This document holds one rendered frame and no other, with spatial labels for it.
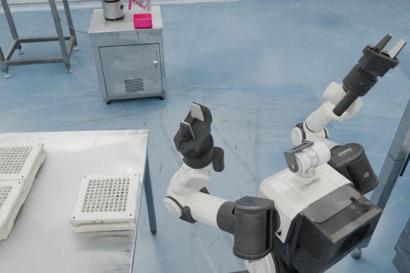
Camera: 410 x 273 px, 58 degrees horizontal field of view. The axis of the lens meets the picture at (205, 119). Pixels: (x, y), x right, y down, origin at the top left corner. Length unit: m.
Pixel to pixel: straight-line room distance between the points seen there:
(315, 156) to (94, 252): 0.87
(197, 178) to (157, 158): 2.04
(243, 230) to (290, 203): 0.16
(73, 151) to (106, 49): 1.62
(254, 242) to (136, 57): 2.59
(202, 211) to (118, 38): 2.40
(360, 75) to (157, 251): 1.68
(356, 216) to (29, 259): 1.13
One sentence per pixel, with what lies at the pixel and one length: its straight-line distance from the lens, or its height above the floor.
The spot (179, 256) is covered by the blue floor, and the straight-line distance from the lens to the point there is 2.43.
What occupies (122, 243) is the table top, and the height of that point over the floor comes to 0.82.
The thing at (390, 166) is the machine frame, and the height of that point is 0.77.
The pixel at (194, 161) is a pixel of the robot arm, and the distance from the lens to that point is 0.92.
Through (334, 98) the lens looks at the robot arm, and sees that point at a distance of 1.33.
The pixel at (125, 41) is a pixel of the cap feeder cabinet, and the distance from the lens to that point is 3.36.
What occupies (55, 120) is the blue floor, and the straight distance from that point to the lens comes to 3.65.
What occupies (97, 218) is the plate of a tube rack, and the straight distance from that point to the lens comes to 1.51.
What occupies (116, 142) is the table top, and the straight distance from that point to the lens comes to 1.93.
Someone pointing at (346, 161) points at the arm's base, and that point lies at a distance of 1.27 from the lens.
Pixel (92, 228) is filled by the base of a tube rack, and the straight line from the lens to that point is 1.55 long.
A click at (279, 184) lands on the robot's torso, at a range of 1.15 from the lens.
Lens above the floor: 2.03
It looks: 37 degrees down
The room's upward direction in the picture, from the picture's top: straight up
